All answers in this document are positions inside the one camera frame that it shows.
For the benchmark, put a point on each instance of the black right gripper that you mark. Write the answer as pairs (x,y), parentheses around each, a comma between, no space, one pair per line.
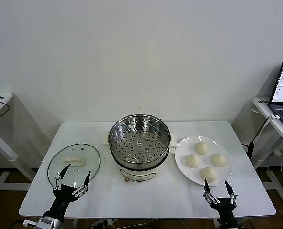
(224,210)

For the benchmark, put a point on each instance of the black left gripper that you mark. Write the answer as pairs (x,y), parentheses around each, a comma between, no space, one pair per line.
(63,195)

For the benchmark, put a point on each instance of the cream electric cooking pot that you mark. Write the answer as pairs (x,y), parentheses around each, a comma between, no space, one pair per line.
(136,175)

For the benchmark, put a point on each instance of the white steamed baozi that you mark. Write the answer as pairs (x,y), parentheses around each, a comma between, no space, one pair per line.
(208,175)
(201,148)
(192,160)
(218,159)

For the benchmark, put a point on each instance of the white printed label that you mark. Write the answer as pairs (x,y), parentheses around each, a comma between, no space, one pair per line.
(264,101)

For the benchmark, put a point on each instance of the white laptop side table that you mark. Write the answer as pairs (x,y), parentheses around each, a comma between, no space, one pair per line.
(263,107)

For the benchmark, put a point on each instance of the perforated steel steamer basket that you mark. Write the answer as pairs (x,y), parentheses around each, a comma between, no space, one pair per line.
(131,148)

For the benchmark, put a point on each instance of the round white plate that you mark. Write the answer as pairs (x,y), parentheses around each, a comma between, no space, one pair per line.
(186,148)

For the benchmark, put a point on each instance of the white power strip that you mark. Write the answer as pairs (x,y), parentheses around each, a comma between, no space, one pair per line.
(103,223)

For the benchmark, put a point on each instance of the round glass pot lid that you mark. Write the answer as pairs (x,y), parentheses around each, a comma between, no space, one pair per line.
(84,152)

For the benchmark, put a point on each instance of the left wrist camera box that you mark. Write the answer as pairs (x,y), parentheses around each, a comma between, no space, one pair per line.
(48,222)

